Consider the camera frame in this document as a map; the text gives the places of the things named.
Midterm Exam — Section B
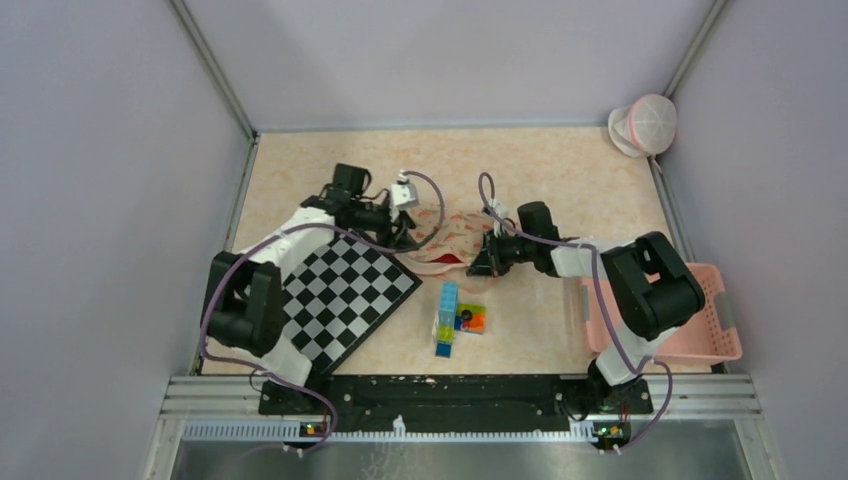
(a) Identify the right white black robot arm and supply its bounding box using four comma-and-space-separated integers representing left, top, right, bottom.
467, 200, 706, 412

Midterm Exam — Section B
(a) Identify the aluminium frame rail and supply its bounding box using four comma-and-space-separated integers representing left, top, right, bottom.
160, 374, 762, 442

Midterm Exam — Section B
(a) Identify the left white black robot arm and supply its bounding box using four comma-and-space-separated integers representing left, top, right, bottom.
201, 164, 421, 414

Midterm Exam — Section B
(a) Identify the colourful toy block stack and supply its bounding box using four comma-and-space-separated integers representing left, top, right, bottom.
432, 282, 487, 358

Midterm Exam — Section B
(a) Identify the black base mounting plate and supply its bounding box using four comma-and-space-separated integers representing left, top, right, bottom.
258, 374, 654, 436

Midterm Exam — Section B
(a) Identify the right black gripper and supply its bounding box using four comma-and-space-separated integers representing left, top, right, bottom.
466, 227, 536, 278

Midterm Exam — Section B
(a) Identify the white pink mesh laundry bag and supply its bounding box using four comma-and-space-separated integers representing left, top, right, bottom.
607, 93, 678, 158

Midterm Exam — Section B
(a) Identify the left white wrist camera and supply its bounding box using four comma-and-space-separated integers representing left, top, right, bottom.
389, 171, 420, 212

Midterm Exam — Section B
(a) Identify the pink plastic basket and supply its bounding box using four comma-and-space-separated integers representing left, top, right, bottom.
580, 262, 743, 366

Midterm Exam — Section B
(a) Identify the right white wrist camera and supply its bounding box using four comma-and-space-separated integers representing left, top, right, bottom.
485, 199, 513, 236

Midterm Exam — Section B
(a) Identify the black white checkerboard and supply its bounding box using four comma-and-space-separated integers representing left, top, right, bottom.
282, 236, 422, 376

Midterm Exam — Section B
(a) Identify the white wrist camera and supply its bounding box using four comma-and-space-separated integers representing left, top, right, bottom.
389, 171, 420, 212
485, 199, 513, 236

